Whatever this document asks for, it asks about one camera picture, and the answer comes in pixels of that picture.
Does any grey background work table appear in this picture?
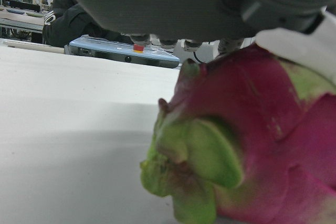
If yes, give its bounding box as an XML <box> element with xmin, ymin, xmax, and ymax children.
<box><xmin>0</xmin><ymin>5</ymin><xmax>45</xmax><ymax>40</ymax></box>

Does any left dark white robot hand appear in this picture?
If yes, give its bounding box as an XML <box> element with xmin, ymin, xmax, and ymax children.
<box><xmin>56</xmin><ymin>0</ymin><xmax>336</xmax><ymax>86</ymax></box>

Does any pink green dragon fruit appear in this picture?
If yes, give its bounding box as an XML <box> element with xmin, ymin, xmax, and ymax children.
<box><xmin>140</xmin><ymin>43</ymin><xmax>336</xmax><ymax>224</ymax></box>

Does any person in black jacket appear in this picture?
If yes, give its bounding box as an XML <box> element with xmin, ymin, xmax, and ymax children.
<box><xmin>41</xmin><ymin>0</ymin><xmax>133</xmax><ymax>49</ymax></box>

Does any blue grey teach pendant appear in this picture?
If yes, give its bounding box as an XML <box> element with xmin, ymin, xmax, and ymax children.
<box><xmin>64</xmin><ymin>34</ymin><xmax>182</xmax><ymax>69</ymax></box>

